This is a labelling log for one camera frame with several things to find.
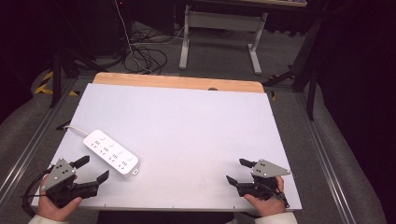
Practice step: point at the person's dark lap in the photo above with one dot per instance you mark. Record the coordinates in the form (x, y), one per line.
(165, 218)

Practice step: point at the person's right hand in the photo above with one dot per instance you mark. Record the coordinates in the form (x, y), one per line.
(267, 205)

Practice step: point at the aluminium floor rail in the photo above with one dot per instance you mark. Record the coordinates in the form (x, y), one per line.
(325, 158)
(31, 146)

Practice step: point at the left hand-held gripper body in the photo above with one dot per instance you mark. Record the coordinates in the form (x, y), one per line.
(59, 173)

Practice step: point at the person's left hand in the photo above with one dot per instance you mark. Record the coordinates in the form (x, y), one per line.
(54, 210)

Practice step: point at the white board table cover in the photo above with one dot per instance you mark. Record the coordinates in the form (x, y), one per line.
(193, 133)

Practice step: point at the yellow black floor tape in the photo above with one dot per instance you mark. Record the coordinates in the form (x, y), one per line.
(46, 84)

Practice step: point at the black metal stand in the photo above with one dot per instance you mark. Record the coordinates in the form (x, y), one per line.
(303, 67)
(63, 63)

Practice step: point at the white metal desk frame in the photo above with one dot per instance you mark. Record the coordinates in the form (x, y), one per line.
(221, 21)

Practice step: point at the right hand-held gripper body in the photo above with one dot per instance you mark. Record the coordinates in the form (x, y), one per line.
(267, 169)

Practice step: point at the white power strip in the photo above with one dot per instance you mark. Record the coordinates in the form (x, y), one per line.
(110, 153)

